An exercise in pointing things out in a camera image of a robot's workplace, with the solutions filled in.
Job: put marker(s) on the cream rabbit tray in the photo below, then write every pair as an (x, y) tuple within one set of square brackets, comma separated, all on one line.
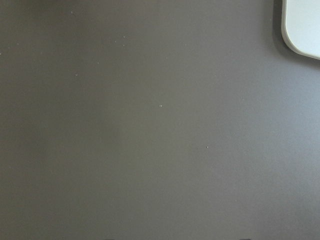
[(300, 27)]

